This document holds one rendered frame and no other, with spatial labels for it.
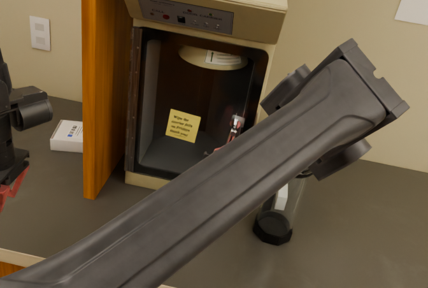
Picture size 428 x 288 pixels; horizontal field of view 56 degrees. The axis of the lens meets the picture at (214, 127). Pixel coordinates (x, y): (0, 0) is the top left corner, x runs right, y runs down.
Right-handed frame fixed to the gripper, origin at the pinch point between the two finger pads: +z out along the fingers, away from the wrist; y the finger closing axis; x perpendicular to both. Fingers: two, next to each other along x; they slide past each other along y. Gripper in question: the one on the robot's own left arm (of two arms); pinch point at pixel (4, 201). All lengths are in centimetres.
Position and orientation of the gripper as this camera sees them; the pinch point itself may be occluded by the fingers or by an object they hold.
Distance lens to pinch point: 88.5
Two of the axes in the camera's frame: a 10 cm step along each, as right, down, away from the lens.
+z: -1.4, 8.5, 5.0
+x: -9.8, -1.9, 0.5
